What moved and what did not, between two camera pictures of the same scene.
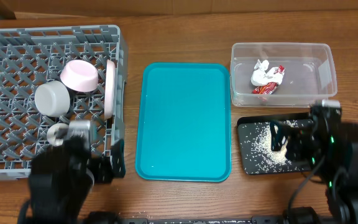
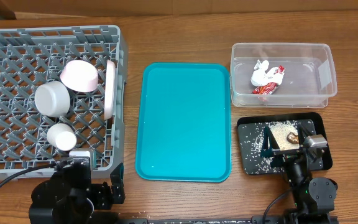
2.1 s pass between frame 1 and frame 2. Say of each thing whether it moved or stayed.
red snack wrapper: stayed
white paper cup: stayed
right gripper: moved
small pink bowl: stayed
